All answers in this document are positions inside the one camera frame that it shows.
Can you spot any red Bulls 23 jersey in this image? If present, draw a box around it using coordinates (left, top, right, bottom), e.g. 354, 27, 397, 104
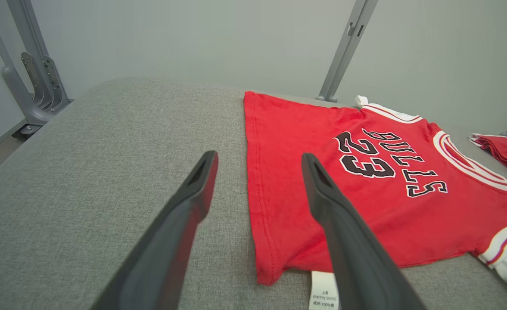
243, 90, 507, 310

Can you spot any black caster wheel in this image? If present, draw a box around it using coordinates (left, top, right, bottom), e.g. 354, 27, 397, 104
12, 123, 43, 140

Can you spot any grey metal partition post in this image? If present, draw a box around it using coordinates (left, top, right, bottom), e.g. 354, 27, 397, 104
316, 0, 379, 103

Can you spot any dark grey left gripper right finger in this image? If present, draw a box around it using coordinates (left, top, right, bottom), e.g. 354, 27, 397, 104
301, 153, 426, 310

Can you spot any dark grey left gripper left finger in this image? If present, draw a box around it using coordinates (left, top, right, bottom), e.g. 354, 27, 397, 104
92, 150, 219, 310

